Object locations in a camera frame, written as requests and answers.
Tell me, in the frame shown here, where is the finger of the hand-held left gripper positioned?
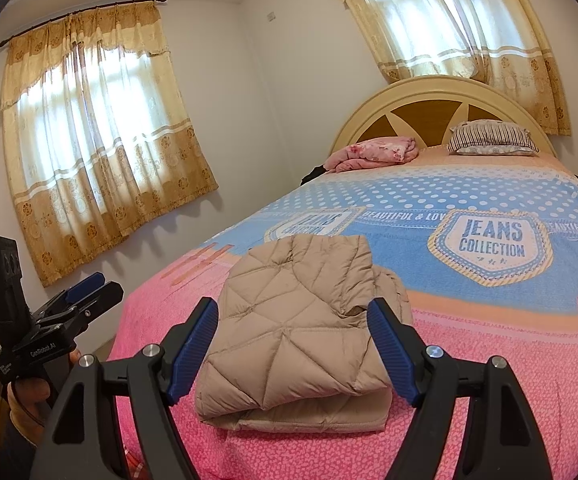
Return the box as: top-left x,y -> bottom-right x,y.
39,281 -> 124,341
31,272 -> 106,322

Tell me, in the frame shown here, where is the striped pillow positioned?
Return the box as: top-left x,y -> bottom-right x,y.
447,120 -> 540,157

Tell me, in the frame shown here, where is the pink and blue printed blanket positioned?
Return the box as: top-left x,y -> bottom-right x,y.
106,146 -> 578,480

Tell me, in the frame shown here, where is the dark curtain rod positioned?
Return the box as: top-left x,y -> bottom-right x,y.
0,0 -> 170,47

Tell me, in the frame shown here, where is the person's left hand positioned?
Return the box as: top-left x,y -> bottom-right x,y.
8,351 -> 82,441

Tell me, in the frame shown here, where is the short yellow lace curtain panel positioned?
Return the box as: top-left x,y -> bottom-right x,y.
321,0 -> 474,85

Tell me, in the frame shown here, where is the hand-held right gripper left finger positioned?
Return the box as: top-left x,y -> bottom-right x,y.
29,297 -> 220,480

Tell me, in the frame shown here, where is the wide yellow lace curtain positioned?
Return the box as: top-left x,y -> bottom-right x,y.
0,1 -> 220,288

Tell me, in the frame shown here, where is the long yellow lace curtain panel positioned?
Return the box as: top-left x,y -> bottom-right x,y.
439,0 -> 572,136

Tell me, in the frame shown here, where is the beige quilted puffer jacket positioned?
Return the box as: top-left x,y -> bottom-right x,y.
195,234 -> 414,433

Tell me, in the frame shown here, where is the dark cloth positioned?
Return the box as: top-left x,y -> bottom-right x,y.
301,162 -> 337,186

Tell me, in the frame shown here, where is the cream arched bed headboard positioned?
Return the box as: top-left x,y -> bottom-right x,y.
329,76 -> 560,158

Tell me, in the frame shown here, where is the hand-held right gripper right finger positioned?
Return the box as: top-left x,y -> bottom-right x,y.
367,297 -> 554,480

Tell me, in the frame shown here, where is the folded pink floral blanket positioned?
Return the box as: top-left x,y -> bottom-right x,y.
324,136 -> 418,173

